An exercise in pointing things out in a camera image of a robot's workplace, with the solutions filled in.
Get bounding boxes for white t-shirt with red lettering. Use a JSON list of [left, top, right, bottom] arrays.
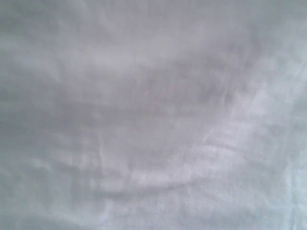
[[0, 0, 307, 230]]

